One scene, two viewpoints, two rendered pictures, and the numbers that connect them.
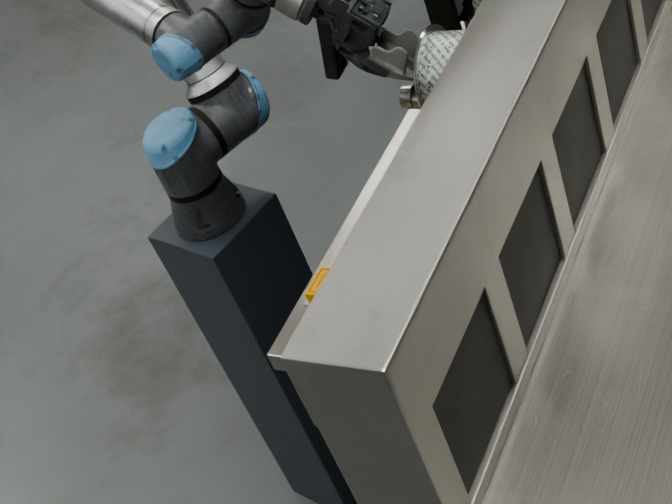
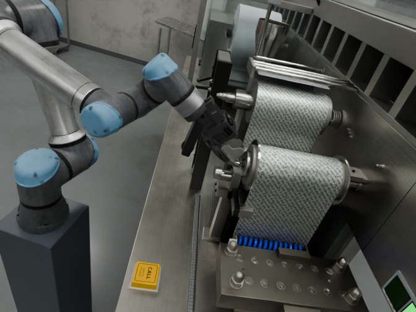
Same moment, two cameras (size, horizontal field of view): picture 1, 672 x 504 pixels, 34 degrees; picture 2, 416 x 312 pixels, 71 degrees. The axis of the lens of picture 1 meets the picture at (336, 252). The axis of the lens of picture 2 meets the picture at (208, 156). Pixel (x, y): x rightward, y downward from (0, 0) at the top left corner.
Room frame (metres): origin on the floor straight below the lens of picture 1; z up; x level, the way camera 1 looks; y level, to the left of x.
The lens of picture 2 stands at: (1.06, 0.34, 1.70)
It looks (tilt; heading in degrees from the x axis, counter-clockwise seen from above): 33 degrees down; 313
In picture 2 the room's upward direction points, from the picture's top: 14 degrees clockwise
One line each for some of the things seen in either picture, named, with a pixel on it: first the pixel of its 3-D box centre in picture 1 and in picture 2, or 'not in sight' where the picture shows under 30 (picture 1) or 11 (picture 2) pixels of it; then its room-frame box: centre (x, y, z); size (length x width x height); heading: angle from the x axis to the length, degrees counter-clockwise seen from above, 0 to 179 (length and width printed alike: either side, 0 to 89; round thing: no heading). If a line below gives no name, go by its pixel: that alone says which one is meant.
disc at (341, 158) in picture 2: not in sight; (334, 180); (1.28, -0.44, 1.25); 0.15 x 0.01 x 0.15; 140
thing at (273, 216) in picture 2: not in sight; (279, 220); (1.32, -0.31, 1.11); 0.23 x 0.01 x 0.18; 50
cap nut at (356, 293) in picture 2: not in sight; (355, 294); (1.06, -0.35, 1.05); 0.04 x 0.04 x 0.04
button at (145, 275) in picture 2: (331, 286); (145, 275); (1.47, 0.03, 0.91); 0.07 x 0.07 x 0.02; 50
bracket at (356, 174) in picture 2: not in sight; (354, 173); (1.25, -0.48, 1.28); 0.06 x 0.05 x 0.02; 50
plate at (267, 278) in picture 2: not in sight; (286, 281); (1.20, -0.26, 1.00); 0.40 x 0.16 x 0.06; 50
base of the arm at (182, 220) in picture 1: (201, 197); (42, 204); (1.84, 0.20, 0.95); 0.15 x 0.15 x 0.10
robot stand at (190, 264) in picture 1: (285, 360); (55, 291); (1.84, 0.20, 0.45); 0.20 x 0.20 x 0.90; 37
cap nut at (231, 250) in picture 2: not in sight; (232, 247); (1.35, -0.16, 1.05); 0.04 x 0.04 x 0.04
